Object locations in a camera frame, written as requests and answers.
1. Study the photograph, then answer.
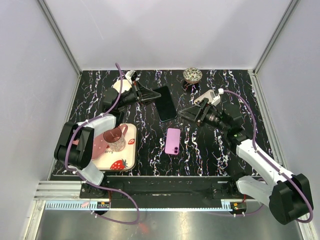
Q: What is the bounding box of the purple cable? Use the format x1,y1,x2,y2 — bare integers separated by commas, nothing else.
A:
64,62,140,225
207,89,315,223

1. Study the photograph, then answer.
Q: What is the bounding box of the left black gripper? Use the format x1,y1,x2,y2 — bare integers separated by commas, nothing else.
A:
116,80,162,110

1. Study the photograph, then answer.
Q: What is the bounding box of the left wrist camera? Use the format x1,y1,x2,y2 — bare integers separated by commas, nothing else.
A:
125,70,138,82

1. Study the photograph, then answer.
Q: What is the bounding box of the strawberry print tray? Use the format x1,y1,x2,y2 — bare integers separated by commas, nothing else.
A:
91,123,138,172

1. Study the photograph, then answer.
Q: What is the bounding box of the aluminium frame post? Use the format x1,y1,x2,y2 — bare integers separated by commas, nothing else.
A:
36,0,83,73
252,0,301,75

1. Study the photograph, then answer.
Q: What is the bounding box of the cream white bowl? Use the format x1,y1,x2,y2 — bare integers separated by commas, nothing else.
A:
112,79,132,93

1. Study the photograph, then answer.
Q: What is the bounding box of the black smartphone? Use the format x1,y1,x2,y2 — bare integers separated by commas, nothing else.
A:
154,86,177,122

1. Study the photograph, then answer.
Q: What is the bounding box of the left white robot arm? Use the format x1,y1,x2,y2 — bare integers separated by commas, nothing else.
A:
54,80,161,198

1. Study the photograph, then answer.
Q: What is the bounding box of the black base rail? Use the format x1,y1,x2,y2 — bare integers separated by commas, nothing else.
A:
79,174,258,211

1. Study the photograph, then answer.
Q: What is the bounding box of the patterned ceramic bowl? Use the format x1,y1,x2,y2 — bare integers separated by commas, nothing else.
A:
183,67,203,84

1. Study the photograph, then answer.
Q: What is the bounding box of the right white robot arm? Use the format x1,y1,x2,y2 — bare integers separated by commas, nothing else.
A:
178,98,314,225

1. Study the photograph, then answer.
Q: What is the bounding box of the left aluminium frame post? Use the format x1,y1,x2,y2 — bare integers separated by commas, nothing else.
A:
36,0,83,73

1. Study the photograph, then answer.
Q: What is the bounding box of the purple smartphone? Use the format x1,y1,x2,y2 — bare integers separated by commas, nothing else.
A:
164,128,181,155

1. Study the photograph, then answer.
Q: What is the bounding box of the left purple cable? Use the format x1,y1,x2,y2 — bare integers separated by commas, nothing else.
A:
64,62,140,225

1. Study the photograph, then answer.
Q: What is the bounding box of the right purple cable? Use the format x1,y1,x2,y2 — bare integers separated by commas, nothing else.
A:
207,89,315,223

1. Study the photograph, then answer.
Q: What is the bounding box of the pink polka dot plate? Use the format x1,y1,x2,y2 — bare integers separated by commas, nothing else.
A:
91,133,108,160

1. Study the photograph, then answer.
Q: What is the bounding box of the right aluminium frame post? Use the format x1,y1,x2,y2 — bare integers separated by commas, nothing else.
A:
252,0,301,75

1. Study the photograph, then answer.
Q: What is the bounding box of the pink glass mug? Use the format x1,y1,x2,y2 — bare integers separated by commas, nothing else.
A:
103,124,129,152

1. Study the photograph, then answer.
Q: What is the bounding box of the pink phone case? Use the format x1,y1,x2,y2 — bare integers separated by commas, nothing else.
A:
193,89,216,104

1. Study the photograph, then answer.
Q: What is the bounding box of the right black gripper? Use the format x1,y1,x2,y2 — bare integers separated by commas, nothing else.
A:
178,97,229,133

